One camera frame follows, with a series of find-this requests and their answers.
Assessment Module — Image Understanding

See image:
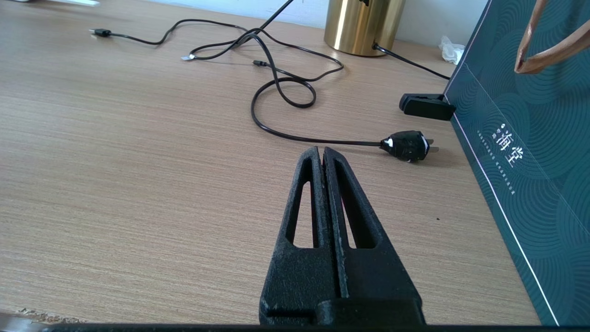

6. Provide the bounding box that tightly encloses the black USB cable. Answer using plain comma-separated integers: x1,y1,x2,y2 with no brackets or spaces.
90,18,344,83

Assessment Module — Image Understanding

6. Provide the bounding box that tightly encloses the dark monitor with stand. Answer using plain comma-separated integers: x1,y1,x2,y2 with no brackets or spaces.
443,0,590,327

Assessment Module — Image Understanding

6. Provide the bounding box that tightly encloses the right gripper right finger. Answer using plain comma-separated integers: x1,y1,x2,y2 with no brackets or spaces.
324,146,426,325

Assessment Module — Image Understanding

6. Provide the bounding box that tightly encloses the white wifi router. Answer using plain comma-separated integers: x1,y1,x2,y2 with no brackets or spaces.
14,0,100,7

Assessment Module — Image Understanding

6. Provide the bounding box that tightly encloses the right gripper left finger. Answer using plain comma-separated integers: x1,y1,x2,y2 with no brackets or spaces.
259,146,340,325

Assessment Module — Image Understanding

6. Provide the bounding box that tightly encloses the brass desk lamp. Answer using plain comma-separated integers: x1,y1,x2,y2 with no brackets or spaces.
324,0,407,57

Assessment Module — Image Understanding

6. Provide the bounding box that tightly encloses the crumpled white tissue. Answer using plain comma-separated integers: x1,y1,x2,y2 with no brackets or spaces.
438,36,466,65

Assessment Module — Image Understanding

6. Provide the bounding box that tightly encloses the black plastic clip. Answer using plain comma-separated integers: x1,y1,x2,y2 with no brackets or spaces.
399,94,457,121

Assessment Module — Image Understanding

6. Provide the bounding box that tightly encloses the brown bag handle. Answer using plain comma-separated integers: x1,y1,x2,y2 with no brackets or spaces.
514,0,590,75

